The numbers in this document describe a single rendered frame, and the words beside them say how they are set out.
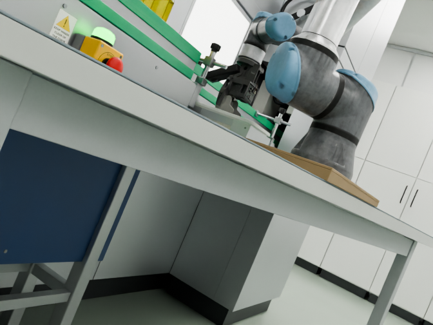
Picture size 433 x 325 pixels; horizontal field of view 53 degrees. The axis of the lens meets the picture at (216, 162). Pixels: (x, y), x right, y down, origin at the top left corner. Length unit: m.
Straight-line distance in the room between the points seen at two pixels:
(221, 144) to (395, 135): 4.22
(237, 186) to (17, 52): 0.42
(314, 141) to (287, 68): 0.18
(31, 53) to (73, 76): 0.04
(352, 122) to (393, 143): 3.75
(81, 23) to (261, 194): 0.47
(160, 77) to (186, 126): 0.57
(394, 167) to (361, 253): 0.93
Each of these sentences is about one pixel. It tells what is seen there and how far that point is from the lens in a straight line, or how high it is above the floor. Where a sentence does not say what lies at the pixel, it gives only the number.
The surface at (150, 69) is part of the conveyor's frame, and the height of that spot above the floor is 0.84.
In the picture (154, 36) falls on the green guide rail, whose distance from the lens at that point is 1.09.
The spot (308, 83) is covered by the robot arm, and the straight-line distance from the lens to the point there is 0.94.
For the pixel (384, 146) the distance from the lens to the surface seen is 4.75.
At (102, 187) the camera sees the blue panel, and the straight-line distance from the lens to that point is 1.11.
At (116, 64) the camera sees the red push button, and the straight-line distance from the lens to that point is 0.85.
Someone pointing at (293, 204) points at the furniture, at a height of 0.68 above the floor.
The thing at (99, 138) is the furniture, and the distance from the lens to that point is 0.53.
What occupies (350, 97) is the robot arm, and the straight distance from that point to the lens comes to 0.99.
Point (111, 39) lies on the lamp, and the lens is 0.89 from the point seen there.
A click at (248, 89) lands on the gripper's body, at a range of 1.30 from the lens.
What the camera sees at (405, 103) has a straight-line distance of 4.85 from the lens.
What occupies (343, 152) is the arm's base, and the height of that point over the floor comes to 0.83.
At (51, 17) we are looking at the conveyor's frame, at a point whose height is 0.82.
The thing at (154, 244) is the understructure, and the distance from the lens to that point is 1.97.
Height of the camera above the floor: 0.70
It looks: level
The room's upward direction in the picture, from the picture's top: 23 degrees clockwise
